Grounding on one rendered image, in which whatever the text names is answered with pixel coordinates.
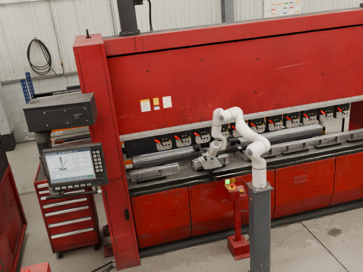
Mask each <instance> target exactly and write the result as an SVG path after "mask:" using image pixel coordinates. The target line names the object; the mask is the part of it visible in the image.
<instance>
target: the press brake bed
mask: <svg viewBox="0 0 363 272"><path fill-rule="evenodd" d="M303 175H307V181H306V182H301V183H296V184H295V183H294V178H295V177H299V176H303ZM238 176H243V180H244V181H245V182H246V183H248V182H250V181H252V169H247V170H243V171H238V172H233V173H227V174H222V175H216V176H213V182H209V177H208V178H202V179H197V180H191V181H186V182H181V183H176V184H172V185H166V186H161V187H156V188H150V189H145V190H141V191H136V192H131V193H129V197H130V203H131V209H132V216H133V222H134V226H135V232H136V239H137V245H138V251H139V258H140V259H142V258H145V257H149V256H154V255H158V254H163V253H167V252H170V251H175V250H180V249H185V248H189V247H194V246H198V245H201V244H206V243H210V242H214V241H220V240H223V239H227V237H229V236H233V235H235V233H234V207H233V202H229V200H228V199H227V197H226V196H225V193H224V179H229V178H234V177H238ZM266 181H268V182H269V183H270V184H271V186H272V187H273V190H272V191H271V228H275V227H279V226H284V225H290V224H293V223H296V222H302V221H307V220H311V219H315V218H318V217H323V216H328V215H332V214H337V213H341V212H346V211H349V210H354V209H359V208H363V147H359V148H354V149H349V150H345V151H340V152H335V153H329V154H324V155H319V156H315V157H310V158H304V159H299V160H293V161H288V162H283V163H279V164H274V165H268V166H266ZM240 220H241V233H248V234H249V211H248V199H245V200H240Z"/></svg>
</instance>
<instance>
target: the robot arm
mask: <svg viewBox="0 0 363 272"><path fill-rule="evenodd" d="M232 119H234V120H235V121H236V130H237V131H238V133H239V134H240V135H241V136H242V137H243V138H245V139H246V140H249V141H251V142H253V143H252V144H250V145H248V147H247V149H246V154H247V156H248V157H249V158H250V159H251V161H252V181H250V182H249V183H248V187H249V188H250V189H251V190H253V191H259V192H261V191H266V190H268V189H269V188H270V186H271V184H270V183H269V182H268V181H266V160H265V159H264V158H261V157H260V156H261V155H262V154H264V153H266V152H268V151H269V150H270V148H271V144H270V142H269V141H268V140H267V139H266V138H264V137H263V136H261V135H259V134H258V133H256V132H254V131H252V130H251V129H250V128H249V126H248V125H247V124H246V122H245V121H244V117H243V112H242V110H241V109H240V108H238V107H232V108H229V109H227V110H223V109H222V108H218V109H216V110H215V111H214V112H213V118H212V131H211V135H212V137H214V138H219V139H221V143H220V142H219V141H216V140H215V141H213V142H212V144H211V146H210V148H209V150H208V151H207V152H206V154H205V156H204V157H203V158H204V159H205V160H206V161H207V159H209V158H211V160H212V159H213V158H214V157H215V156H216V155H217V152H218V151H223V150H225V149H226V138H225V137H224V136H223V135H222V134H221V125H222V122H227V121H230V120H232Z"/></svg>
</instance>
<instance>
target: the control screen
mask: <svg viewBox="0 0 363 272"><path fill-rule="evenodd" d="M45 158H46V162H47V165H48V169H49V173H50V178H51V182H52V183H54V182H63V181H71V180H79V179H88V178H95V174H94V171H93V165H92V160H91V155H90V150H89V148H88V149H79V150H74V151H65V152H57V153H48V154H45ZM60 173H63V175H62V176H59V175H58V174H60Z"/></svg>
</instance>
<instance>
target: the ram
mask: <svg viewBox="0 0 363 272"><path fill-rule="evenodd" d="M106 60H107V66H108V70H109V76H110V83H111V89H112V95H113V102H114V106H115V112H116V118H117V125H118V132H119V135H126V134H132V133H139V132H145V131H151V130H158V129H162V128H168V127H175V126H181V125H187V124H194V123H200V122H204V121H210V120H212V118H213V112H214V111H215V110H216V109H218V108H222V109H223V110H227V109H229V108H232V107H238V108H240V109H241V110H242V112H243V115H246V114H252V113H258V112H265V111H271V110H277V109H281V108H288V107H294V106H300V105H307V104H313V103H319V102H323V101H330V100H336V99H342V98H349V97H355V96H361V95H363V25H354V26H346V27H341V28H332V29H324V30H316V31H307V32H299V33H291V34H286V35H277V36H269V37H261V38H252V39H244V40H236V41H231V42H222V43H214V44H206V45H197V46H189V47H181V48H176V49H168V50H159V51H151V52H143V53H134V54H129V55H121V56H113V57H107V58H106ZM167 96H171V101H172V107H168V108H163V99H162V97H167ZM153 98H158V100H159V105H154V103H153ZM145 99H149V101H150V109H151V110H150V111H145V112H142V108H141V104H140V101H141V100H145ZM362 100H363V98H359V99H353V100H347V101H340V102H336V103H330V104H324V105H318V106H311V107H305V108H299V109H295V110H288V111H282V112H276V113H270V114H263V115H257V116H253V117H247V118H244V120H250V119H257V118H262V117H269V116H273V115H279V114H285V113H291V112H298V111H304V110H310V109H314V108H320V107H326V106H333V105H339V104H345V103H351V102H355V101H362ZM154 106H159V109H158V110H154ZM209 126H212V124H205V125H199V126H192V127H187V128H180V129H176V130H170V131H164V132H157V133H151V134H145V135H139V136H135V137H128V138H122V139H120V141H126V140H132V139H139V138H145V137H151V136H155V135H161V134H168V133H174V132H180V131H186V130H192V129H196V128H203V127H209Z"/></svg>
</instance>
